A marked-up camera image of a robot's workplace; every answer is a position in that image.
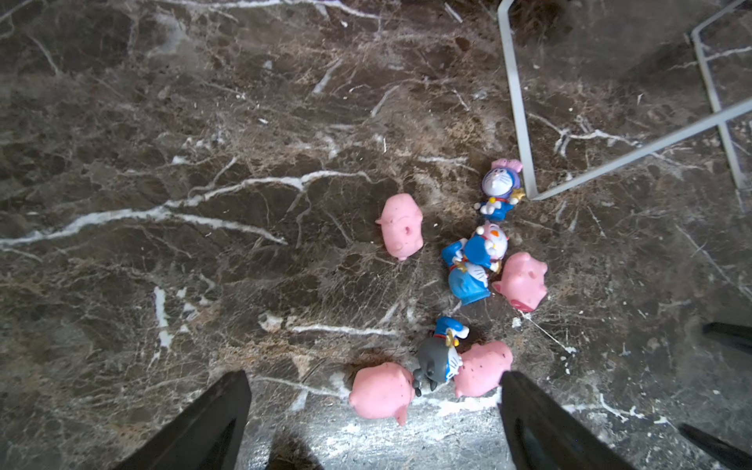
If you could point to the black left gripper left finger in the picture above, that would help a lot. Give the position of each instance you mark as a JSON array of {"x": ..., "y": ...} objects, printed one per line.
[{"x": 206, "y": 435}]

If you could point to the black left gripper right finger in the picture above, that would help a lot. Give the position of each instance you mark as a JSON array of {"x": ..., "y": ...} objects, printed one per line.
[{"x": 542, "y": 435}]

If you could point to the Doraemon figure purple pink hat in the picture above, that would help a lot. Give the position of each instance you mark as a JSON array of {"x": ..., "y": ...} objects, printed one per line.
[{"x": 502, "y": 185}]

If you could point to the Doraemon figure grey costume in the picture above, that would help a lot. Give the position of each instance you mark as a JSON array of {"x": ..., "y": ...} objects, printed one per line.
[{"x": 438, "y": 359}]

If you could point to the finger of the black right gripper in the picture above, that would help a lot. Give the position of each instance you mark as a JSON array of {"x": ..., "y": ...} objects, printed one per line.
[
  {"x": 735, "y": 336},
  {"x": 726, "y": 454}
]

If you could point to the pink pig toy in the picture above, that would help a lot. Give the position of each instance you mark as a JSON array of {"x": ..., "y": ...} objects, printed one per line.
[
  {"x": 522, "y": 282},
  {"x": 382, "y": 391},
  {"x": 400, "y": 223},
  {"x": 482, "y": 369}
]

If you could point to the white metal wooden shelf rack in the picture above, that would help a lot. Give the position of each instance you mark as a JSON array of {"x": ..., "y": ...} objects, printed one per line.
[{"x": 598, "y": 88}]

